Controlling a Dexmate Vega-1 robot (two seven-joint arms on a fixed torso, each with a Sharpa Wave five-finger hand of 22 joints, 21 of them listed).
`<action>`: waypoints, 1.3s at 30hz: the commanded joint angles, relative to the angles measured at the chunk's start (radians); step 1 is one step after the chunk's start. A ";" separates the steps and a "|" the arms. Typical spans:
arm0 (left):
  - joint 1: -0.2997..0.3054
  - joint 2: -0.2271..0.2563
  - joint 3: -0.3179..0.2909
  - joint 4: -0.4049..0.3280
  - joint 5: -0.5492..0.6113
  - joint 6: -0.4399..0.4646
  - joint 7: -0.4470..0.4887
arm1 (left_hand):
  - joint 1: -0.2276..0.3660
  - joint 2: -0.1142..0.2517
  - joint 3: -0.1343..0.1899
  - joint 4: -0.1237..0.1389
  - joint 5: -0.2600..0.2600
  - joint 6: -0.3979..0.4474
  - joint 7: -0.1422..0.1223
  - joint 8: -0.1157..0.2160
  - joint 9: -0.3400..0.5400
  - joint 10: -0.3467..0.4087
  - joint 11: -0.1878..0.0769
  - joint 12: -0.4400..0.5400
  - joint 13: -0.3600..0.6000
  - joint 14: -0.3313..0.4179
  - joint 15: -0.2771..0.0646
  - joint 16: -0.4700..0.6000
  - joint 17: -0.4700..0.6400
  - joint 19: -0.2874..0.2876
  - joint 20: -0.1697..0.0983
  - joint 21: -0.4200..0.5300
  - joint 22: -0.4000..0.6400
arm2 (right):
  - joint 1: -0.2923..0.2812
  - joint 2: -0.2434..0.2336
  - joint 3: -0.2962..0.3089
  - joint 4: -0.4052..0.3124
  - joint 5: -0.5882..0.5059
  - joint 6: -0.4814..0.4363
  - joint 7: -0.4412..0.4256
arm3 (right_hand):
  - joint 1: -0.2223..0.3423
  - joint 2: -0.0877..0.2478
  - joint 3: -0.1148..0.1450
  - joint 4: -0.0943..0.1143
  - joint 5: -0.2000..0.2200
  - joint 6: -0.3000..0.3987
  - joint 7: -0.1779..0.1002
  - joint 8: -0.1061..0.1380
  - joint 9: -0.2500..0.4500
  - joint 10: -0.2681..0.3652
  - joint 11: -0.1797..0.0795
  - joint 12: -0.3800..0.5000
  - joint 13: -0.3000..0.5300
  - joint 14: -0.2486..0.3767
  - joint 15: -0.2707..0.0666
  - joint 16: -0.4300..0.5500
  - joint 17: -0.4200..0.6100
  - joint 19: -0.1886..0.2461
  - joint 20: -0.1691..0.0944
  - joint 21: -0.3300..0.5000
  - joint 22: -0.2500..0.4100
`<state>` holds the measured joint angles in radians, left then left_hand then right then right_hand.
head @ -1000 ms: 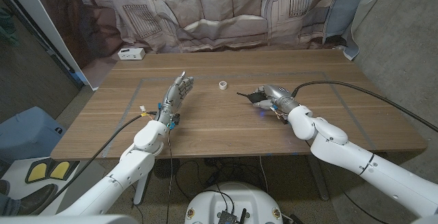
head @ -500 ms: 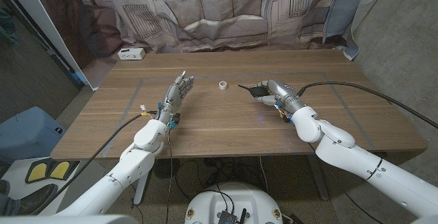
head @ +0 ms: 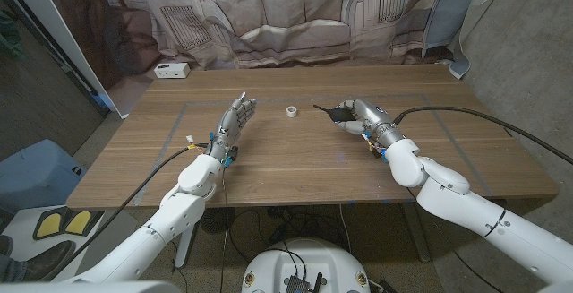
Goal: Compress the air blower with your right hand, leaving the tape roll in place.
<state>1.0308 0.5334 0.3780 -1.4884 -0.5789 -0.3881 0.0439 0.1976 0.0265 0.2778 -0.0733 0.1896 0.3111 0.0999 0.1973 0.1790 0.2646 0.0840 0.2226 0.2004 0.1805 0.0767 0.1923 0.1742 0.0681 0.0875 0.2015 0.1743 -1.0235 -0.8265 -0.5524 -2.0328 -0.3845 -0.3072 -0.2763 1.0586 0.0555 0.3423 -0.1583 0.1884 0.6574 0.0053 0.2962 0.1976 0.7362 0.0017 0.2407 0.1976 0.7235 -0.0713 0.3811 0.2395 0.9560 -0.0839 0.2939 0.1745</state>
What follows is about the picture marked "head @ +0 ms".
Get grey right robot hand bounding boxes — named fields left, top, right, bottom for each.
left=334, top=99, right=405, bottom=148

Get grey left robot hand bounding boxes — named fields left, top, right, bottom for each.
left=206, top=90, right=258, bottom=163

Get black rubber air blower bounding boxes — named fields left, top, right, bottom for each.
left=312, top=103, right=357, bottom=124

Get white power strip box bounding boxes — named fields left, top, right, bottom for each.
left=153, top=62, right=191, bottom=80

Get black round fan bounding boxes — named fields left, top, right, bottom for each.
left=200, top=206, right=236, bottom=235

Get printed sofa room backdrop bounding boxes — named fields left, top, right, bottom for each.
left=33, top=0, right=487, bottom=117

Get grey table leg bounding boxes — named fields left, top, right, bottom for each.
left=400, top=202, right=432, bottom=263

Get white table leg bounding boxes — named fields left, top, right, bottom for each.
left=174, top=219, right=201, bottom=268

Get white robot torso base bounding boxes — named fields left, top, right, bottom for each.
left=241, top=237, right=372, bottom=293

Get black electronics module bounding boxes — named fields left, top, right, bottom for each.
left=284, top=273, right=324, bottom=293

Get white partition panel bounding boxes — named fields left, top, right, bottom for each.
left=2, top=0, right=131, bottom=119

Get white foot pedal yellow pads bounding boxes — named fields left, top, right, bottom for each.
left=0, top=205, right=140, bottom=280

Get blue plastic bin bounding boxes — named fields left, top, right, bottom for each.
left=0, top=138, right=87, bottom=216

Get dark brown shoe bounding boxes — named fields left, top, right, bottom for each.
left=24, top=240, right=76, bottom=282

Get green hanging cloth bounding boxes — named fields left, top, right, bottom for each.
left=0, top=10, right=24, bottom=61

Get blue jeans leg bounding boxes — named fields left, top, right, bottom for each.
left=0, top=234, right=28, bottom=284

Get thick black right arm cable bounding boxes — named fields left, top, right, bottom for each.
left=392, top=106, right=573, bottom=167

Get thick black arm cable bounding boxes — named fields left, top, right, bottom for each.
left=392, top=106, right=573, bottom=167
left=66, top=142, right=211, bottom=263

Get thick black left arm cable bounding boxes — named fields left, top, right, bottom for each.
left=66, top=142, right=211, bottom=263

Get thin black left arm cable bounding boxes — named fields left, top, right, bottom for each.
left=218, top=167, right=230, bottom=293

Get black cable tangle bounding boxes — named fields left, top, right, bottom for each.
left=227, top=205, right=355, bottom=263

